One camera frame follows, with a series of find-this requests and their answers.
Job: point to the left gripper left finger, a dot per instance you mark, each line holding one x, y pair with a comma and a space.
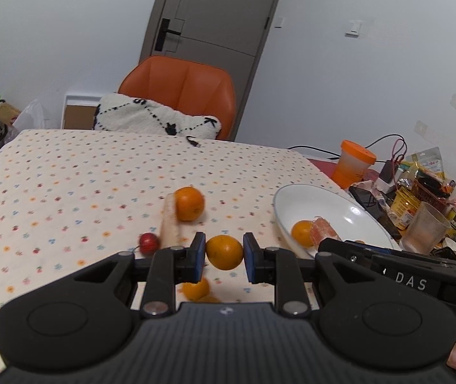
165, 270

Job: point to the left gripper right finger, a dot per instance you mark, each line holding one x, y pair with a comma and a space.
284, 271

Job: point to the small orange kumquat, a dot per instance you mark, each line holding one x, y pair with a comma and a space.
224, 252
195, 292

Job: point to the peeled pomelo segment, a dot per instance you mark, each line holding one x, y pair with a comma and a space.
169, 231
321, 230

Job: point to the small red fruit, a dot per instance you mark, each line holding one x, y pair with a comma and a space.
148, 244

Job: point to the white blue-rimmed plate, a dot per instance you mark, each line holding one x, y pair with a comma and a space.
306, 215

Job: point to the large orange mandarin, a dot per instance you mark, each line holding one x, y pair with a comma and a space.
189, 204

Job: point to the clear plastic cup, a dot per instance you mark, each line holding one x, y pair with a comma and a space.
426, 230

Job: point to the yellow jar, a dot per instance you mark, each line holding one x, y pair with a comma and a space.
404, 207

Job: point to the orange lidded plastic cup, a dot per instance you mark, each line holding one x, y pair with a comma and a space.
352, 164

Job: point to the black power adapter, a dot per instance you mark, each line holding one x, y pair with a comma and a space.
388, 171

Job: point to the floral patterned tablecloth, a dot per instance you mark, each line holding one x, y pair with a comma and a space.
71, 198

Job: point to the snack package pile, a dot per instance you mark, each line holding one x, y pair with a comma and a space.
423, 174

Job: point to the white black-patterned cushion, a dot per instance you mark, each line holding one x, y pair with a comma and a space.
121, 113

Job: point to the orange leather chair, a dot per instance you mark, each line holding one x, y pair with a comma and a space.
187, 86

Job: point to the white plastic bag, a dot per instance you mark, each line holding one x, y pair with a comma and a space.
34, 116

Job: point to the grey door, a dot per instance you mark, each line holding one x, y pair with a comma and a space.
227, 34

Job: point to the framed board against wall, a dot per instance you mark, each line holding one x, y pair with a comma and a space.
79, 111

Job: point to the black door handle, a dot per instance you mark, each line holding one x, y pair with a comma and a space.
163, 32

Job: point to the white wall switch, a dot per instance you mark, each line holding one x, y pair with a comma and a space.
355, 29

